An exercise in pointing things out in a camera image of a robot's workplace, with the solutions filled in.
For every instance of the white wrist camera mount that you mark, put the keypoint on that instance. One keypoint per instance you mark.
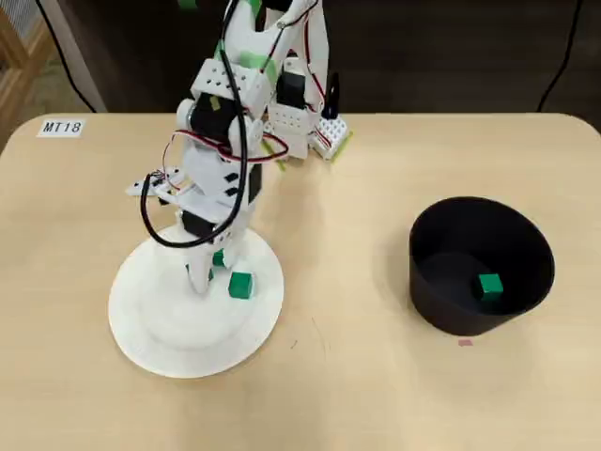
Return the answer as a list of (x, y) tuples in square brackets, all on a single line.
[(138, 187)]

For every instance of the black round pot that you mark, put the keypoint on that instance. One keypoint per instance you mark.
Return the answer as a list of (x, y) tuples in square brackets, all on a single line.
[(446, 305)]

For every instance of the wooden frame mesh panel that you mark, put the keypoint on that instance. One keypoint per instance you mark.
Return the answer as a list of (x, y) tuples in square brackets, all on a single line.
[(19, 51)]

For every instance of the white MT18 label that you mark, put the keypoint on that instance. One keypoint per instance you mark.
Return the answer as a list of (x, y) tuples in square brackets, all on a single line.
[(61, 128)]

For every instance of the small pink sticker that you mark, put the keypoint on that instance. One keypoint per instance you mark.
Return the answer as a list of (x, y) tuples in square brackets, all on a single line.
[(466, 343)]

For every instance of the white perforated mounting plate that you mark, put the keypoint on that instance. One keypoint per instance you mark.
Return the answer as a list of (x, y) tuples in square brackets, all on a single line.
[(331, 134)]

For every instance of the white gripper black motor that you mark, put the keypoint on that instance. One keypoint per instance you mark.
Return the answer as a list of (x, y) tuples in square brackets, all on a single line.
[(197, 226)]

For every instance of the yellow-green strip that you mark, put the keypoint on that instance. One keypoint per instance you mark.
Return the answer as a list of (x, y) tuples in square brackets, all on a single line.
[(344, 148)]

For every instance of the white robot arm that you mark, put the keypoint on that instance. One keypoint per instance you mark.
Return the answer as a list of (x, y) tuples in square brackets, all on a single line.
[(235, 77)]

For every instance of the green cube block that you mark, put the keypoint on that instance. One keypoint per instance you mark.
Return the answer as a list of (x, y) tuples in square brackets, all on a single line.
[(240, 284), (488, 286), (218, 258)]

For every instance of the black table clamp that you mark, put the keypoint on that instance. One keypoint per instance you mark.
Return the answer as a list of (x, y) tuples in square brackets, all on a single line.
[(334, 96)]

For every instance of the white round plate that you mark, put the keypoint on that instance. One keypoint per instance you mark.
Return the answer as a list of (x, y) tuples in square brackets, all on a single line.
[(188, 338)]

